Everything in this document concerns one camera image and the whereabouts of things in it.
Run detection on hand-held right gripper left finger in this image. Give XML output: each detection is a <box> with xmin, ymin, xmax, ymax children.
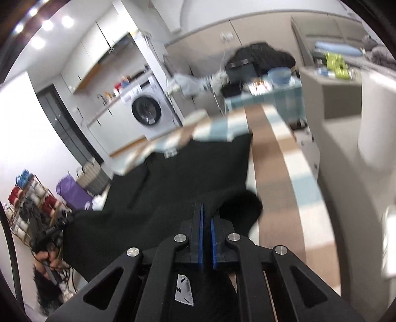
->
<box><xmin>46</xmin><ymin>202</ymin><xmax>205</xmax><ymax>322</ymax></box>

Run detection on blue bowl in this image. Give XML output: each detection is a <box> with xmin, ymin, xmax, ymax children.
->
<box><xmin>268</xmin><ymin>66</ymin><xmax>293</xmax><ymax>85</ymax></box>

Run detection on black cable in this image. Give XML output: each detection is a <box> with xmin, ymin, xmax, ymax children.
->
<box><xmin>0</xmin><ymin>203</ymin><xmax>25</xmax><ymax>313</ymax></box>

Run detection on white upper cabinets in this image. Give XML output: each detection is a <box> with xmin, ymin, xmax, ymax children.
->
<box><xmin>60</xmin><ymin>6</ymin><xmax>146</xmax><ymax>93</ymax></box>

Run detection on person's left forearm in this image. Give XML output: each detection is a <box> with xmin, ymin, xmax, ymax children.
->
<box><xmin>34</xmin><ymin>269</ymin><xmax>67</xmax><ymax>313</ymax></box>

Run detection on lime green packets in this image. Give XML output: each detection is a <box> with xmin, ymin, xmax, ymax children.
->
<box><xmin>323</xmin><ymin>53</ymin><xmax>350</xmax><ymax>79</ymax></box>

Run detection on counter with lower cabinets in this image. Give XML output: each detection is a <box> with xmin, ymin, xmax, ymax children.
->
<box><xmin>80</xmin><ymin>90</ymin><xmax>149</xmax><ymax>157</ymax></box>

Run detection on person's left hand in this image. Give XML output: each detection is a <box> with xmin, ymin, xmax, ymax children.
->
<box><xmin>35</xmin><ymin>251</ymin><xmax>64</xmax><ymax>272</ymax></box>

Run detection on brown blue checked tablecloth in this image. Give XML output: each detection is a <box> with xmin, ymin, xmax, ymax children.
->
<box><xmin>111</xmin><ymin>104</ymin><xmax>341</xmax><ymax>298</ymax></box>

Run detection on woven basket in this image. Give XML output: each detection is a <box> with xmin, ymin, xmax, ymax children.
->
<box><xmin>76</xmin><ymin>158</ymin><xmax>110</xmax><ymax>197</ymax></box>

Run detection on dark door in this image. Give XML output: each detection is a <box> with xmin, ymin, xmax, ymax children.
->
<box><xmin>36</xmin><ymin>83</ymin><xmax>104</xmax><ymax>168</ymax></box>

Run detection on shoe rack with shoes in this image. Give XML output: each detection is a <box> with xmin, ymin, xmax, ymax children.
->
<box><xmin>6</xmin><ymin>169</ymin><xmax>73</xmax><ymax>245</ymax></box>

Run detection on black clothes pile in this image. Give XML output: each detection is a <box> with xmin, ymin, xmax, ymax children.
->
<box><xmin>226</xmin><ymin>43</ymin><xmax>296</xmax><ymax>84</ymax></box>

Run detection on light blue cloth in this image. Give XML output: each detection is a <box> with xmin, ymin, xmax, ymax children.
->
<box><xmin>172</xmin><ymin>73</ymin><xmax>217</xmax><ymax>96</ymax></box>

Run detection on purple bag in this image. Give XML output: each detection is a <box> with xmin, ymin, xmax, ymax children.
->
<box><xmin>56</xmin><ymin>175</ymin><xmax>93</xmax><ymax>211</ymax></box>

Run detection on black knit garment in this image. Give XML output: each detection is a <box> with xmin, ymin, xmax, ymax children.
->
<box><xmin>63</xmin><ymin>133</ymin><xmax>263</xmax><ymax>322</ymax></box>

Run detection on white washing machine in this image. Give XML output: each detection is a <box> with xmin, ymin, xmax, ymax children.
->
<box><xmin>121</xmin><ymin>76</ymin><xmax>183</xmax><ymax>141</ymax></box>

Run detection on grey knit blanket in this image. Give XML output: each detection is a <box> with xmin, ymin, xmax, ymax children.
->
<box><xmin>362</xmin><ymin>35</ymin><xmax>393</xmax><ymax>67</ymax></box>

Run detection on beige cabinet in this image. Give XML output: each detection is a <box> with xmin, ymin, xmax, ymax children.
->
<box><xmin>300</xmin><ymin>65</ymin><xmax>366</xmax><ymax>120</ymax></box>

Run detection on dark grey crate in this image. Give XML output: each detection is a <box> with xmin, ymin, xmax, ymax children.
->
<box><xmin>226</xmin><ymin>60</ymin><xmax>257</xmax><ymax>85</ymax></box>

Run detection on small black box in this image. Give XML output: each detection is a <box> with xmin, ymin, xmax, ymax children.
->
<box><xmin>220</xmin><ymin>85</ymin><xmax>243</xmax><ymax>98</ymax></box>

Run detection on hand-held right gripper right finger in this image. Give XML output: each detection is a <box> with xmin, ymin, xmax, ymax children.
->
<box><xmin>210</xmin><ymin>211</ymin><xmax>364</xmax><ymax>322</ymax></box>

